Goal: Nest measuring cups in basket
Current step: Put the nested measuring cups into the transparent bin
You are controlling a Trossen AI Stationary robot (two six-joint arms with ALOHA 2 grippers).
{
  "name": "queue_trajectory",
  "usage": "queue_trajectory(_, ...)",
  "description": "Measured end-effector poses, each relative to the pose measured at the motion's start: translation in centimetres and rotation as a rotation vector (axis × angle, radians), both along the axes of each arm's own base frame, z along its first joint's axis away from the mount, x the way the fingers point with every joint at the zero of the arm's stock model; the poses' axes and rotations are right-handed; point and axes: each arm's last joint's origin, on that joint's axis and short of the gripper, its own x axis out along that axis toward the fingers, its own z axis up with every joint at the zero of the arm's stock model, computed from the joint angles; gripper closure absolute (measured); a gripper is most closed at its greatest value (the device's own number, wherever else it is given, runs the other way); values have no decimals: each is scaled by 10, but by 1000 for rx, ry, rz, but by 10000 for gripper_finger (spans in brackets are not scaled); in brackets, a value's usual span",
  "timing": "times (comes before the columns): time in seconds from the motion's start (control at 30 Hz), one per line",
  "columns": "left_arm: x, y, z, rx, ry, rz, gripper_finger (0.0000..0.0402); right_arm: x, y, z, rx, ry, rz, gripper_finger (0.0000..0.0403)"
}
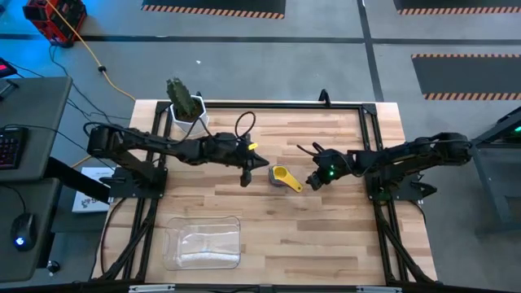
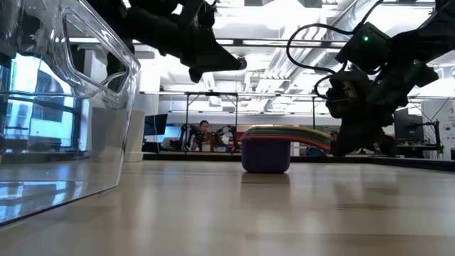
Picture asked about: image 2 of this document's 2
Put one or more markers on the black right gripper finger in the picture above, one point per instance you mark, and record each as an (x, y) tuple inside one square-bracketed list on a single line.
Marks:
[(382, 140), (350, 137)]

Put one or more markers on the red measuring cup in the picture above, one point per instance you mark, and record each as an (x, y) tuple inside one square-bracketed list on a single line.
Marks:
[(284, 137)]

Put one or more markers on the green measuring cup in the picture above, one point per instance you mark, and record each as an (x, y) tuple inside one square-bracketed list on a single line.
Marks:
[(273, 130)]

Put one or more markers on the navy measuring cup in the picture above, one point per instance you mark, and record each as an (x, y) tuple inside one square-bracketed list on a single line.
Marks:
[(266, 156)]

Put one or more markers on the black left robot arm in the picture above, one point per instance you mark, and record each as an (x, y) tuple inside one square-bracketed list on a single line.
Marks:
[(110, 14)]

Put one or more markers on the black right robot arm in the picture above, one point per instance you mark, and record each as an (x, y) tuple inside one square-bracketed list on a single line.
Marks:
[(437, 32)]

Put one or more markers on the black background robot arm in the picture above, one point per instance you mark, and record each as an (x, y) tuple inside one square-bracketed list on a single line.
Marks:
[(225, 137), (188, 137), (432, 131)]

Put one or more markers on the clear plastic basket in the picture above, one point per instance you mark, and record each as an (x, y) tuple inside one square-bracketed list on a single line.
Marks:
[(53, 106)]

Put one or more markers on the black computer monitor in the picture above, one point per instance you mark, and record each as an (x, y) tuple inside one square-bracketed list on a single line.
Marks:
[(155, 124), (409, 128)]

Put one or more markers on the person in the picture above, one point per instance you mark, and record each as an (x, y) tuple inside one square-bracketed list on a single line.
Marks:
[(315, 151), (203, 133)]

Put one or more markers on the black metal frame stand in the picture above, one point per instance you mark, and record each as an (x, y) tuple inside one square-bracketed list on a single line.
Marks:
[(213, 93)]

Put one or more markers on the black ceiling camera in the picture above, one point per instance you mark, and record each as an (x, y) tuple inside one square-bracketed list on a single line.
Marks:
[(244, 62)]

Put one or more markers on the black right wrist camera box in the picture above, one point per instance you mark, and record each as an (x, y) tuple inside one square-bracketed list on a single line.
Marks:
[(362, 46)]

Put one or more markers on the black aluminium table frame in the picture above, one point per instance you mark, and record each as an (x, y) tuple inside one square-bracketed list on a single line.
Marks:
[(195, 156)]

